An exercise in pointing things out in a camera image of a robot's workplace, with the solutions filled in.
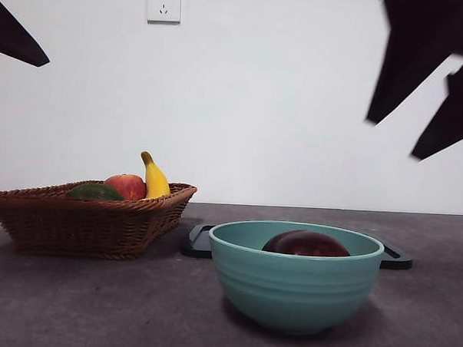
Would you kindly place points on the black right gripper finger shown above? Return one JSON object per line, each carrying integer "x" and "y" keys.
{"x": 461, "y": 114}
{"x": 401, "y": 73}

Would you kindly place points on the dark purple plum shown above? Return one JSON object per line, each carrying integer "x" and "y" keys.
{"x": 305, "y": 244}

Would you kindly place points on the black rectangular tray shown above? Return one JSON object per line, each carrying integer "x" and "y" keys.
{"x": 197, "y": 245}

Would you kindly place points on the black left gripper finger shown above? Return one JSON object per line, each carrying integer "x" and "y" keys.
{"x": 10, "y": 37}

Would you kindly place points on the teal ribbed bowl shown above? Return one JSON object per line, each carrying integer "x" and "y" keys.
{"x": 293, "y": 291}

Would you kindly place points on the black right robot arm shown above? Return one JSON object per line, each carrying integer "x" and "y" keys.
{"x": 434, "y": 17}

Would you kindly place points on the white wall socket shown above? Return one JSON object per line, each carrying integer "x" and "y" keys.
{"x": 164, "y": 5}

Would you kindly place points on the red apple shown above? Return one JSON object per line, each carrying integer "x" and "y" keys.
{"x": 129, "y": 186}

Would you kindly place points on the yellow banana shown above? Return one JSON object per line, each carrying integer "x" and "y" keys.
{"x": 156, "y": 181}

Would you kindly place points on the green mango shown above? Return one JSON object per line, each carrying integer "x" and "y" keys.
{"x": 94, "y": 191}

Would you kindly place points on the brown wicker basket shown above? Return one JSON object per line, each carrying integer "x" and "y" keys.
{"x": 79, "y": 228}

